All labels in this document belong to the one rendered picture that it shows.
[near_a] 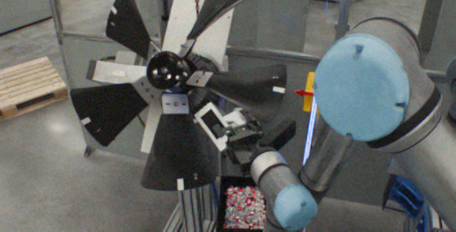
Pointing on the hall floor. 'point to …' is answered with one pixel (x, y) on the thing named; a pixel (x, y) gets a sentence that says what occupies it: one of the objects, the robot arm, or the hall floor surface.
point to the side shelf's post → (222, 156)
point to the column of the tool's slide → (162, 4)
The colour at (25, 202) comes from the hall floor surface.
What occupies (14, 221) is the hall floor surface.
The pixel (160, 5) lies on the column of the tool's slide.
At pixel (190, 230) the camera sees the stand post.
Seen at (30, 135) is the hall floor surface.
